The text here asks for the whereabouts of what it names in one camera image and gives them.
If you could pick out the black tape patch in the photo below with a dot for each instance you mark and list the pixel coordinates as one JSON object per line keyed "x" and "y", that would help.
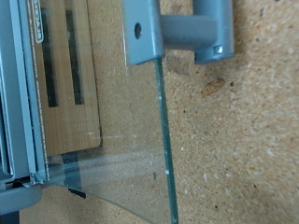
{"x": 71, "y": 174}

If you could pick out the slatted wooden block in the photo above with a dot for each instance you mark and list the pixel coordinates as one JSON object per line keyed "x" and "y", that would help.
{"x": 62, "y": 130}

